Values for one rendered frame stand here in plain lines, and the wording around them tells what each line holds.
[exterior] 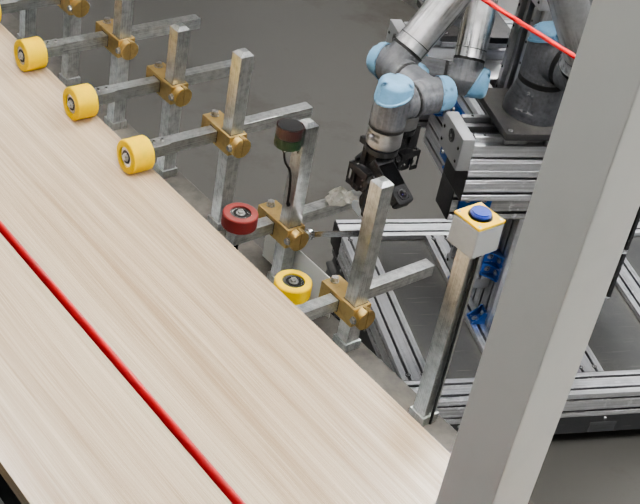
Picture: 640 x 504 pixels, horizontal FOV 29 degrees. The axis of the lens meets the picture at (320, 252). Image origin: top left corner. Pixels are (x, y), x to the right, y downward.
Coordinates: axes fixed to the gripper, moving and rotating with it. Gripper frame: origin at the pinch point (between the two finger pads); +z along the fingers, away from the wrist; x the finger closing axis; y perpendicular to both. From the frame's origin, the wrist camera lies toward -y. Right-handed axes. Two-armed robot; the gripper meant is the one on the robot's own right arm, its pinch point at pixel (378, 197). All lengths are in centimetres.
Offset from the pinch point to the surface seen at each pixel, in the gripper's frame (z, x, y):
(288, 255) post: 3.8, -5.6, -31.1
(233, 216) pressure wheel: -7.9, -0.5, -44.6
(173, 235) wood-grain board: -7, 0, -60
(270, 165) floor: 82, 122, 70
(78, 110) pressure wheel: -12, 46, -57
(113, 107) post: 6, 70, -32
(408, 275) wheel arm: 1.2, -26.4, -12.9
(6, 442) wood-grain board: -7, -38, -118
